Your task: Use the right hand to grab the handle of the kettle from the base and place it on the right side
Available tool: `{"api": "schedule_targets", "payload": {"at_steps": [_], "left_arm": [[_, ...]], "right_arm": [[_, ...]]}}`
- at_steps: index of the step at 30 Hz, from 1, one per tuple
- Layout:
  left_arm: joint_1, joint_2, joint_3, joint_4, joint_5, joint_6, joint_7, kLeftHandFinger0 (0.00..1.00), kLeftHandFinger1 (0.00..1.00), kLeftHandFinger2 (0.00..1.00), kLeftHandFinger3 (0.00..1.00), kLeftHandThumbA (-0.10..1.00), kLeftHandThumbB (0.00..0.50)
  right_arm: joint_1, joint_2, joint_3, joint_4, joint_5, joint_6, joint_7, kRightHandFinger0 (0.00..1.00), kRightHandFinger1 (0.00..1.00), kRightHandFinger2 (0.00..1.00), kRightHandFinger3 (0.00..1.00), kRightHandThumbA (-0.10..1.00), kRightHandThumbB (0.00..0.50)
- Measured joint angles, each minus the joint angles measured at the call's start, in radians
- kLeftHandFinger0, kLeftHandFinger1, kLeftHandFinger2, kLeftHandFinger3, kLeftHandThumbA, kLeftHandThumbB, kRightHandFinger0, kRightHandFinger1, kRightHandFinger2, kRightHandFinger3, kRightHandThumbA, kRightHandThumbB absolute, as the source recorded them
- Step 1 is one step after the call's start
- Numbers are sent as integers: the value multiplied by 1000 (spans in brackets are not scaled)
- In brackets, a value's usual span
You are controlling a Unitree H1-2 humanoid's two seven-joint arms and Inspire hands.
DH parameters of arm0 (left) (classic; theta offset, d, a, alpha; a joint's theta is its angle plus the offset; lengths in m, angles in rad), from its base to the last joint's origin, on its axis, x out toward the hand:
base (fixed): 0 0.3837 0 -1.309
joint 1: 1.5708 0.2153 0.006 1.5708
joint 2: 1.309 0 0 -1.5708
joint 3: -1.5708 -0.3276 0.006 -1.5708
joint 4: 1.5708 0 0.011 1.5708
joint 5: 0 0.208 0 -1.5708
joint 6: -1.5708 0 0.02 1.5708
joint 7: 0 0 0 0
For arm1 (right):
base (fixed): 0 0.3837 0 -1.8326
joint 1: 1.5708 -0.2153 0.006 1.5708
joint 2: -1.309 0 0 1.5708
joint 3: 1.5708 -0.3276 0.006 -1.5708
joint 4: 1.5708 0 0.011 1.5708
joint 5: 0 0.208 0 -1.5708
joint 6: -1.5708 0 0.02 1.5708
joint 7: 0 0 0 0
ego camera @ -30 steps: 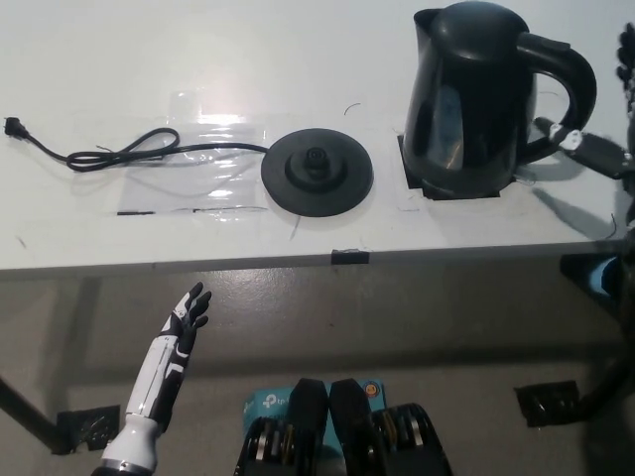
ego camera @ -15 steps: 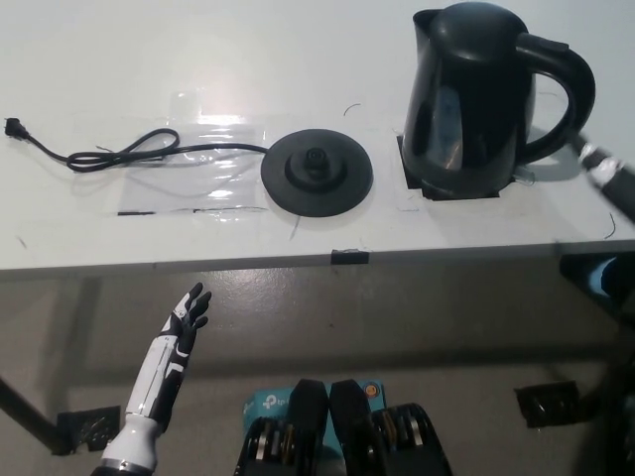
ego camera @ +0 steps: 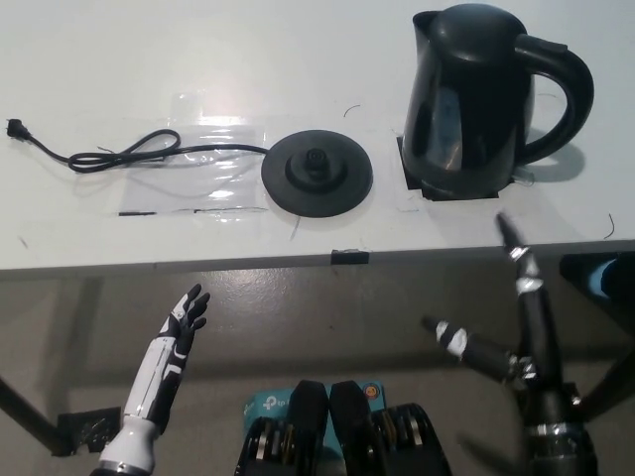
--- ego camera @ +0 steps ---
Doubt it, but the white and black left hand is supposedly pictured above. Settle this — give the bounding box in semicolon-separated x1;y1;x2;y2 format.
121;283;212;422

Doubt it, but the black right hand silver tape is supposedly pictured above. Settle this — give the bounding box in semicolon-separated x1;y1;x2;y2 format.
421;212;581;427

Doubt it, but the black electric kettle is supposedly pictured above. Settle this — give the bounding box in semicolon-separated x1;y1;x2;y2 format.
400;8;595;198

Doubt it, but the round black kettle base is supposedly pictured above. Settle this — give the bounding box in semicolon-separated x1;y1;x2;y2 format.
261;128;375;218

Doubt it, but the black tape patch with scribbles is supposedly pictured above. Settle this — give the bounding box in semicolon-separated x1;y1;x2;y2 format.
57;407;123;455

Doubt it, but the blue round object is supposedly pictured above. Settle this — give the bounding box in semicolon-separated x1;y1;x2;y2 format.
592;260;621;298

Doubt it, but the teal tp-link box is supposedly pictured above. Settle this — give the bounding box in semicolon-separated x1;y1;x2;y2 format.
242;379;386;455

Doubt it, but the black slanted table leg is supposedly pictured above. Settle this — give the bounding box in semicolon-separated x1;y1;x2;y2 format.
0;374;64;457

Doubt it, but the black tape square patch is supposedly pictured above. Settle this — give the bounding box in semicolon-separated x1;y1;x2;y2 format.
396;136;500;202

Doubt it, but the small black tape piece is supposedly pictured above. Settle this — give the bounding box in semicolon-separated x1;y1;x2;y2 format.
330;247;371;265

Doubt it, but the clear plastic film sheet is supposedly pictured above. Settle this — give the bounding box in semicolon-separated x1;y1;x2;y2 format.
118;91;272;217

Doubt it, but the black table frame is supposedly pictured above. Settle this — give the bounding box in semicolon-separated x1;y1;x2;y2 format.
559;252;635;413

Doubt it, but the black power cord with plug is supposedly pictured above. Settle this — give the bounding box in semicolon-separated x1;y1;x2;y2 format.
5;117;272;175

